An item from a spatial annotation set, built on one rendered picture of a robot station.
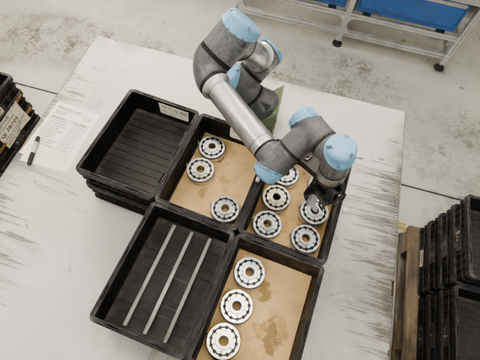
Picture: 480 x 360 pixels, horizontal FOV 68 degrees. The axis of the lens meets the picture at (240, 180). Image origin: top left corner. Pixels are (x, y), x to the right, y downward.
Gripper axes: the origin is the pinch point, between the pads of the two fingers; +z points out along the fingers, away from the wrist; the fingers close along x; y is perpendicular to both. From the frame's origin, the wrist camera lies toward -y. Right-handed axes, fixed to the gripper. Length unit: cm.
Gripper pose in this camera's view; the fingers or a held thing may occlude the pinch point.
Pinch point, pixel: (316, 197)
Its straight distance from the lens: 117.7
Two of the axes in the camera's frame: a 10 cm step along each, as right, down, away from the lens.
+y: 4.0, 8.2, -4.1
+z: 0.5, 4.3, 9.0
